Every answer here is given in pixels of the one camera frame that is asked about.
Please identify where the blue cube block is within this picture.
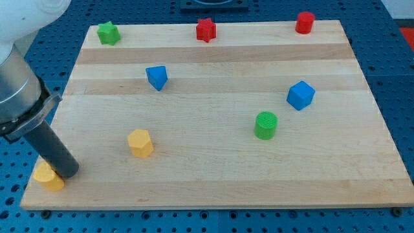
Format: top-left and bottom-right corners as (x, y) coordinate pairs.
(287, 81), (316, 111)

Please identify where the wooden board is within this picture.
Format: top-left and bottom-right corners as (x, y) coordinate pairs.
(21, 20), (413, 210)

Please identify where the red cylinder block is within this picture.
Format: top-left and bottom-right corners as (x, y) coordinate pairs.
(295, 12), (316, 34)

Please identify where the green cylinder block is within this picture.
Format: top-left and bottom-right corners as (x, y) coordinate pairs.
(254, 111), (278, 140)

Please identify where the yellow block at corner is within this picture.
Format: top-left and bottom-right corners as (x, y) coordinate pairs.
(32, 162), (65, 192)

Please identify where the red star block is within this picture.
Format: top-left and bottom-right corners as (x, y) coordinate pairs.
(196, 18), (217, 43)

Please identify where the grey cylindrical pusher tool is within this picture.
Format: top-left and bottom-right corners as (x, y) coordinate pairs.
(24, 121), (80, 179)

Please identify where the blue triangle block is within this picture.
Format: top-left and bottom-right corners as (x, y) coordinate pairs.
(146, 66), (168, 91)

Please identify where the yellow hexagon block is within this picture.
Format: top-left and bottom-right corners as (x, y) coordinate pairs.
(127, 129), (154, 159)

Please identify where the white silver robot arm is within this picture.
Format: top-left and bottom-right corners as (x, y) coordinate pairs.
(1, 0), (71, 137)

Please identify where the green star block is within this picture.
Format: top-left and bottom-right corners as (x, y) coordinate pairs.
(97, 21), (121, 45)

